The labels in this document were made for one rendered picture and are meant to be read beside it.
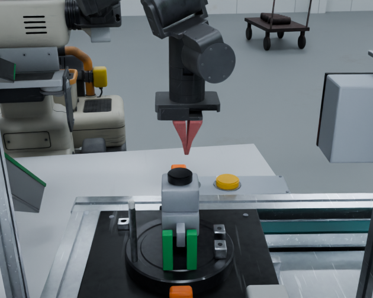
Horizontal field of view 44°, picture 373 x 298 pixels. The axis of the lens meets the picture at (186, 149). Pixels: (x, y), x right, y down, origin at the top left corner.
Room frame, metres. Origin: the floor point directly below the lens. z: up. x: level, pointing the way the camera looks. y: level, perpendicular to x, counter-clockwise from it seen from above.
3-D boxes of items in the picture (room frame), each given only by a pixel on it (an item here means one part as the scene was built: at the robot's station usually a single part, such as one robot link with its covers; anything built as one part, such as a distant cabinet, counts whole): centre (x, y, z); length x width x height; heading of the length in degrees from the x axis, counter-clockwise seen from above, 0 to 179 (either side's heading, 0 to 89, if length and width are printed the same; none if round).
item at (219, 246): (0.48, -0.04, 1.00); 0.02 x 0.01 x 0.02; 1
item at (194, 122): (0.72, 0.01, 1.06); 0.07 x 0.07 x 0.09; 2
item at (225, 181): (0.71, -0.07, 0.96); 0.04 x 0.04 x 0.02
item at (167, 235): (0.45, 0.02, 1.01); 0.01 x 0.01 x 0.05; 1
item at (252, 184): (0.71, -0.07, 0.93); 0.21 x 0.07 x 0.06; 91
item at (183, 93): (0.72, 0.00, 1.13); 0.10 x 0.07 x 0.07; 92
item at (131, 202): (0.46, 0.06, 1.03); 0.01 x 0.01 x 0.08
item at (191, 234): (0.45, -0.01, 1.01); 0.01 x 0.01 x 0.05; 1
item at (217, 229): (0.51, -0.04, 1.00); 0.02 x 0.01 x 0.02; 1
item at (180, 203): (0.49, 0.01, 1.06); 0.08 x 0.04 x 0.07; 1
